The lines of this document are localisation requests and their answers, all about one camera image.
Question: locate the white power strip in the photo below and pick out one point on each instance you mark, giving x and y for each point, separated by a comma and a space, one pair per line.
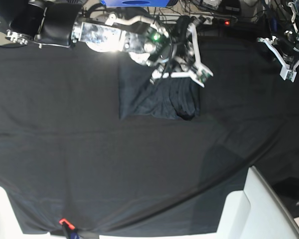
209, 20

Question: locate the dark grey long-sleeve T-shirt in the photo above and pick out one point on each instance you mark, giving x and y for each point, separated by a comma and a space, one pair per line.
170, 98

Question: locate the orange blue clamp bottom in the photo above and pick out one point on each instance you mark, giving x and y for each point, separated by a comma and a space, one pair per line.
69, 230

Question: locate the black table cloth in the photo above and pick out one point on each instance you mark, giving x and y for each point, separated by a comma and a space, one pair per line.
65, 153

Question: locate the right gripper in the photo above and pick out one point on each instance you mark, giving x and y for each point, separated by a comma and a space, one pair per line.
179, 57

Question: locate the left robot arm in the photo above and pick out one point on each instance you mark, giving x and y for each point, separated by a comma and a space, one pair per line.
287, 16

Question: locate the blue clamp handle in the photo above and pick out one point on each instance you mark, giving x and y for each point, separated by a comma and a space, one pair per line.
273, 24

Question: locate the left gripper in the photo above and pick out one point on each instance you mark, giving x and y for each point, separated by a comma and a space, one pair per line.
286, 50

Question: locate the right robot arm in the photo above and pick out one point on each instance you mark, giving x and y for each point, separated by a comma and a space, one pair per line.
46, 22

